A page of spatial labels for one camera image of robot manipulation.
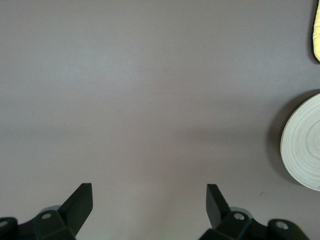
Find round light wooden plate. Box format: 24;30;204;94
280;92;320;193

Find yellow quilted oven mitt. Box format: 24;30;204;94
310;0;320;64

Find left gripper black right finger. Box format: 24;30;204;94
198;183;311;240

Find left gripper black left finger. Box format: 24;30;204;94
0;182;94;240

